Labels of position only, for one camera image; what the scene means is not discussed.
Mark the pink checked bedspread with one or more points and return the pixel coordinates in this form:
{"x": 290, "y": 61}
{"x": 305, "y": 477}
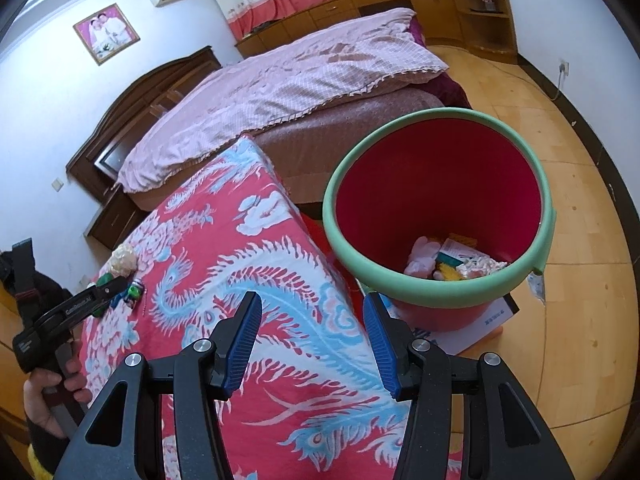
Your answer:
{"x": 280, "y": 90}

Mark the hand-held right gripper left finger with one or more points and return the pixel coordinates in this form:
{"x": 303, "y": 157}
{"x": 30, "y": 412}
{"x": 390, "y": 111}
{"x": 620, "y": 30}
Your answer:
{"x": 242, "y": 340}

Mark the dark wooden headboard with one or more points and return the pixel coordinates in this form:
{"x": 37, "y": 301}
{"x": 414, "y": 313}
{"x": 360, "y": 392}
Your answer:
{"x": 140, "y": 105}

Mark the black coat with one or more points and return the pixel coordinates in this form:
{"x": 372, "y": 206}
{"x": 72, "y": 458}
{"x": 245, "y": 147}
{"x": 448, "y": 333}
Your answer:
{"x": 7, "y": 270}

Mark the white flat cardboard box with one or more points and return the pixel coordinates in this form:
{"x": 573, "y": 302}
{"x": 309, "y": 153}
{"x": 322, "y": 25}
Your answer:
{"x": 480, "y": 321}

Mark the teal and white box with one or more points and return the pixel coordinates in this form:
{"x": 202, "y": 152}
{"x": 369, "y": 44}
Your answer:
{"x": 455, "y": 250}

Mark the dark wooden nightstand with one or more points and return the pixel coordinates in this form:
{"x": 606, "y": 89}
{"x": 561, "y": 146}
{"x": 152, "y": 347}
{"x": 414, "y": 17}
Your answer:
{"x": 117, "y": 220}

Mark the person's left hand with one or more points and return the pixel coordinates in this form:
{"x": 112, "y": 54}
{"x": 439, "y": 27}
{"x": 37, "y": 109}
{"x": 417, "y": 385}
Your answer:
{"x": 40, "y": 405}

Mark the long low wooden cabinet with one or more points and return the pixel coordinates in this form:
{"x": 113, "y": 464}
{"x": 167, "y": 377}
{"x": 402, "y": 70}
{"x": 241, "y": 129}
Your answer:
{"x": 440, "y": 5}

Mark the small dark ornament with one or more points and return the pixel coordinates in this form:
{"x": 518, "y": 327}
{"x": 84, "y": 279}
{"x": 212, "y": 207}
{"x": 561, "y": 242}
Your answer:
{"x": 489, "y": 2}

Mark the red floral tablecloth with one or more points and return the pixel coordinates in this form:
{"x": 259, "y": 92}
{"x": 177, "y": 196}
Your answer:
{"x": 225, "y": 260}

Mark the yellow foam fruit net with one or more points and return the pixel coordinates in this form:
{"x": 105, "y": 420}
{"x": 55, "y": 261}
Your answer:
{"x": 447, "y": 272}

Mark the person's left forearm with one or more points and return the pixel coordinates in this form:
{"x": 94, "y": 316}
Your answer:
{"x": 42, "y": 452}

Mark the orange snack packet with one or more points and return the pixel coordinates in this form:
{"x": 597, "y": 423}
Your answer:
{"x": 462, "y": 239}

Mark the white wall switch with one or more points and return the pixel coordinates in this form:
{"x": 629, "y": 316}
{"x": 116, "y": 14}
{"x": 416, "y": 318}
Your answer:
{"x": 58, "y": 185}

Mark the small green toy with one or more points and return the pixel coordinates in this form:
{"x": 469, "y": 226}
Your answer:
{"x": 135, "y": 292}

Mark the wooden wardrobe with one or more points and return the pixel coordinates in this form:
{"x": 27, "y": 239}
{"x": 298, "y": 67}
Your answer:
{"x": 7, "y": 385}

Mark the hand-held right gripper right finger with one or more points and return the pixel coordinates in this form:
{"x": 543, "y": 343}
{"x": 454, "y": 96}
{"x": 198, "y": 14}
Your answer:
{"x": 382, "y": 345}

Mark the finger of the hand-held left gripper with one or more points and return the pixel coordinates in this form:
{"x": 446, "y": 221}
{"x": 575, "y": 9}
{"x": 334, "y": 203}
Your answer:
{"x": 114, "y": 287}

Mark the white cloth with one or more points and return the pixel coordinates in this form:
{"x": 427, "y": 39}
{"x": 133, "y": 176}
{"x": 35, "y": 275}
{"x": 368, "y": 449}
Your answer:
{"x": 422, "y": 260}

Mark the red bucket with green rim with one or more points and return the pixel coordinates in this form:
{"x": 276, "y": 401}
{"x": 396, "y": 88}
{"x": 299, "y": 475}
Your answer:
{"x": 425, "y": 185}

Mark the framed portrait photo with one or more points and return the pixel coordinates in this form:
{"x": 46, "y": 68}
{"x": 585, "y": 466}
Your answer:
{"x": 106, "y": 34}

